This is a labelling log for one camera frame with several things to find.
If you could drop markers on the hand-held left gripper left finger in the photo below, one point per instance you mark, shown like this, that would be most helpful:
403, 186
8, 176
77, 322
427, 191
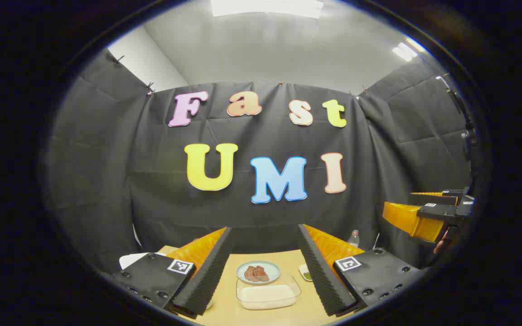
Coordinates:
209, 276

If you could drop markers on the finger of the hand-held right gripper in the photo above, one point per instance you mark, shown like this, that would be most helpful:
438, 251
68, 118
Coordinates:
437, 213
447, 195

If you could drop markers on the white rice cooker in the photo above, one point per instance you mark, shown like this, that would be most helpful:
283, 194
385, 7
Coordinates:
129, 260

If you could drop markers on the white divided bean dish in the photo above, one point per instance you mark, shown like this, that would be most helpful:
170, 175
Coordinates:
305, 273

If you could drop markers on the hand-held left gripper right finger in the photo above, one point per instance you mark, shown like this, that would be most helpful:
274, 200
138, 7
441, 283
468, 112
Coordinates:
322, 280

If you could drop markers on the ceiling light panel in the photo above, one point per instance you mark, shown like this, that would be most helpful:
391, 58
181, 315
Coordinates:
405, 50
265, 7

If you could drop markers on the glass box of white rice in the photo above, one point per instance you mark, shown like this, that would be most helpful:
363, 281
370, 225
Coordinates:
268, 294

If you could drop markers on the pale green plate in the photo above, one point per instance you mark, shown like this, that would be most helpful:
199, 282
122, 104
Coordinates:
272, 268

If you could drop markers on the black backdrop cloth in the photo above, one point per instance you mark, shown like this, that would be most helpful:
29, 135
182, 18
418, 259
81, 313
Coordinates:
107, 181

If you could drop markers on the clear plastic water bottle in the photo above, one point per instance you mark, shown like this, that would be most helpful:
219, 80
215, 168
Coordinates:
354, 239

